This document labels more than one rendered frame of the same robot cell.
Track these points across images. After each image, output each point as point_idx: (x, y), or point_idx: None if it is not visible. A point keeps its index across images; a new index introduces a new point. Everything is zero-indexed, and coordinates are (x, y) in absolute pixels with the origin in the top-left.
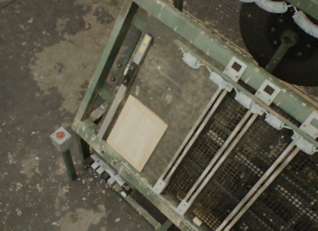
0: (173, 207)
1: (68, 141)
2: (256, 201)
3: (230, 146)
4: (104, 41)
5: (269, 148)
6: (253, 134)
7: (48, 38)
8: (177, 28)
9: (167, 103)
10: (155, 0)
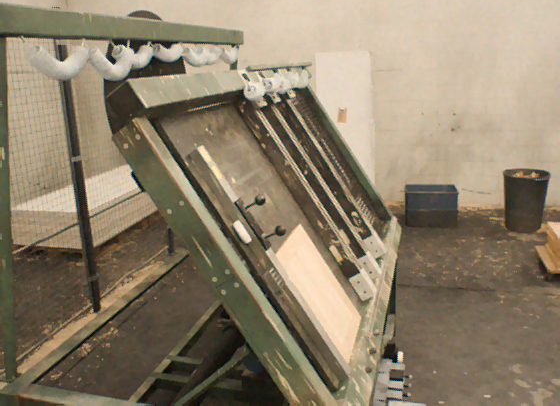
0: (376, 280)
1: None
2: None
3: (306, 156)
4: None
5: (151, 370)
6: (129, 390)
7: None
8: (207, 89)
9: (273, 206)
10: (168, 76)
